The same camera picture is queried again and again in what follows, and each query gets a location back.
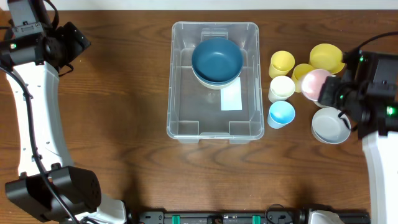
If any pink cup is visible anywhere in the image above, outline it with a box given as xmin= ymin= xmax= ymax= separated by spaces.
xmin=301 ymin=69 xmax=332 ymax=101

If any cream cup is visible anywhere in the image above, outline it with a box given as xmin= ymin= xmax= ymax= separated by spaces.
xmin=268 ymin=76 xmax=295 ymax=103

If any light blue cup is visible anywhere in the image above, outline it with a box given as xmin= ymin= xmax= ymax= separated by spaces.
xmin=267 ymin=101 xmax=295 ymax=129

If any beige bowl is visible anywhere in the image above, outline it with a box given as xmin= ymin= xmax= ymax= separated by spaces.
xmin=194 ymin=73 xmax=240 ymax=90

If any dark blue bowl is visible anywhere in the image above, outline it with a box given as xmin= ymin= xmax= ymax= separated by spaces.
xmin=192 ymin=67 xmax=243 ymax=86
xmin=192 ymin=37 xmax=244 ymax=82

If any dark blue bowl front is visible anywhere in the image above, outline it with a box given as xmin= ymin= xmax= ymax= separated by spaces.
xmin=192 ymin=67 xmax=243 ymax=86

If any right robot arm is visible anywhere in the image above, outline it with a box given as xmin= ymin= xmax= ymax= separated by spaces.
xmin=318 ymin=50 xmax=397 ymax=223

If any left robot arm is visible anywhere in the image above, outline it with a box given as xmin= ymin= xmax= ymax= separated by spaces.
xmin=1 ymin=0 xmax=129 ymax=223

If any white label in container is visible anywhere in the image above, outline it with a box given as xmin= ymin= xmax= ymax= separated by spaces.
xmin=220 ymin=77 xmax=243 ymax=111

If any clear plastic storage container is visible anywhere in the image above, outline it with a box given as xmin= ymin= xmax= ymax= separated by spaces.
xmin=167 ymin=21 xmax=265 ymax=144

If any white bowl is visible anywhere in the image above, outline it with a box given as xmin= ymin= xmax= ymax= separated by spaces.
xmin=314 ymin=74 xmax=336 ymax=108

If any light grey bowl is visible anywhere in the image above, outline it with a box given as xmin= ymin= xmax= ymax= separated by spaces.
xmin=311 ymin=108 xmax=351 ymax=144

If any yellow bowl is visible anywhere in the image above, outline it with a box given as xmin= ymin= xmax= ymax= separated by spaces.
xmin=309 ymin=44 xmax=345 ymax=74

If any yellow cup right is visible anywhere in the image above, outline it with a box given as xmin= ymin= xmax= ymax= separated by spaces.
xmin=291 ymin=63 xmax=315 ymax=93

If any yellow cup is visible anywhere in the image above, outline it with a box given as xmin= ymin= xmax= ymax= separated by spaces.
xmin=291 ymin=63 xmax=315 ymax=93
xmin=269 ymin=50 xmax=295 ymax=78

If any yellow cup left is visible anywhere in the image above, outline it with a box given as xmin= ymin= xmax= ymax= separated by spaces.
xmin=269 ymin=50 xmax=295 ymax=78

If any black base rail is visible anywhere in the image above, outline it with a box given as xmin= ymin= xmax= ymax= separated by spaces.
xmin=137 ymin=208 xmax=371 ymax=224

